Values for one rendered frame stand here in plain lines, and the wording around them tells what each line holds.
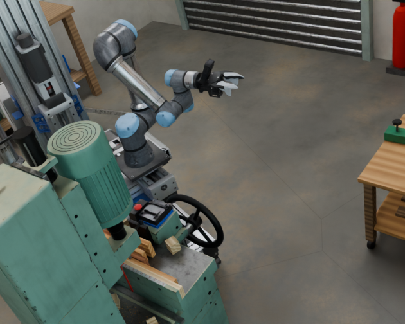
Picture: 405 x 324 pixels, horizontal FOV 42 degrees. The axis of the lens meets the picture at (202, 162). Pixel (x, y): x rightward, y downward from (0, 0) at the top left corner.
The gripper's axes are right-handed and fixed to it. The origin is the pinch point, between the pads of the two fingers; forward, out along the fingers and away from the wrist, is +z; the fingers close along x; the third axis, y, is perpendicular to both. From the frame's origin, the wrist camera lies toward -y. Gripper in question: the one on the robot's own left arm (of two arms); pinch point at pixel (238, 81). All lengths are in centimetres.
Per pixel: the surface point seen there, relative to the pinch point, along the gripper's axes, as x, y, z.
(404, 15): -199, 103, 16
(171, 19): -256, 154, -242
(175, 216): 55, 22, -7
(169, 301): 86, 25, 7
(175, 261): 72, 24, 2
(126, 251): 80, 10, -9
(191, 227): 50, 35, -7
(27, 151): 86, -46, -12
